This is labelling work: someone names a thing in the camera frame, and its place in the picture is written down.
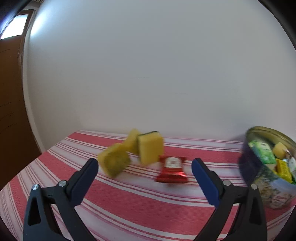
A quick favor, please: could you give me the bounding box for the yellow snack packet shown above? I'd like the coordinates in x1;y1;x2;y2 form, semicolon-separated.
276;159;293;183

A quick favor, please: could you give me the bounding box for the small green tissue pack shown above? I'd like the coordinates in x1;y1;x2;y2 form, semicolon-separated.
248;140;276;164

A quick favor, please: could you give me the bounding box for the round butter cookie tin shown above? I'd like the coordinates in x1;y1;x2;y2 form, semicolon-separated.
238;126;295;209

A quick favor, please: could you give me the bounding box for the red wedding snack packet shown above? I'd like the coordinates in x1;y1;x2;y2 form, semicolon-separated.
156;156;188;184

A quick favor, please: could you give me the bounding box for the worn yellow sponge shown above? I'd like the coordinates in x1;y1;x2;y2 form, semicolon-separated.
97;143;131;178

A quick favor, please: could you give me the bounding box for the yellow sponge green top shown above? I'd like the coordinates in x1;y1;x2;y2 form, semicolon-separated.
137;131;164;166

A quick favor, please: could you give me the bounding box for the light green tissue pack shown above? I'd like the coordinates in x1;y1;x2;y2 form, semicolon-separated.
288;157;296;179

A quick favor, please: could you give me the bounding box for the brown wooden door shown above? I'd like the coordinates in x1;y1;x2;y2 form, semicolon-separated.
1;10;41;188

